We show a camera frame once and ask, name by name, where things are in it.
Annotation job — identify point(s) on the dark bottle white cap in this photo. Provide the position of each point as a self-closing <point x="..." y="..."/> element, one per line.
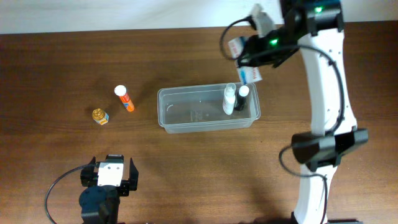
<point x="241" y="97"/>

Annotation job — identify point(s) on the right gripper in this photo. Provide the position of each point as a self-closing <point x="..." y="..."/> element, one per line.
<point x="249" y="59"/>

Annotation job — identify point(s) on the small gold-lid balm jar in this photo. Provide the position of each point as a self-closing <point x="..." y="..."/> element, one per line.
<point x="100" y="116"/>

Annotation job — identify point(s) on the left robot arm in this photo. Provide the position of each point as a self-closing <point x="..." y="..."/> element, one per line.
<point x="104" y="186"/>

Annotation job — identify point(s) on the white blue medicine box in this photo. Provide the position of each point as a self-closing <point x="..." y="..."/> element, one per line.
<point x="246" y="74"/>

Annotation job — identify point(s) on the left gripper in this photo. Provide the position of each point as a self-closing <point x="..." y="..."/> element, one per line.
<point x="87" y="177"/>

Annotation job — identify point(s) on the orange tablet tube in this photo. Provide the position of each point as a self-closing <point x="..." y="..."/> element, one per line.
<point x="121" y="92"/>

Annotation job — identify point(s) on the clear plastic container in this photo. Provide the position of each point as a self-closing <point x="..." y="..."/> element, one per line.
<point x="199" y="108"/>

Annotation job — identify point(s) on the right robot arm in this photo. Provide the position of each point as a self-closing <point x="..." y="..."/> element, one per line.
<point x="316" y="30"/>

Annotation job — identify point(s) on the white spray bottle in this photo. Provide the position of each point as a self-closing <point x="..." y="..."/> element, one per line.
<point x="229" y="98"/>

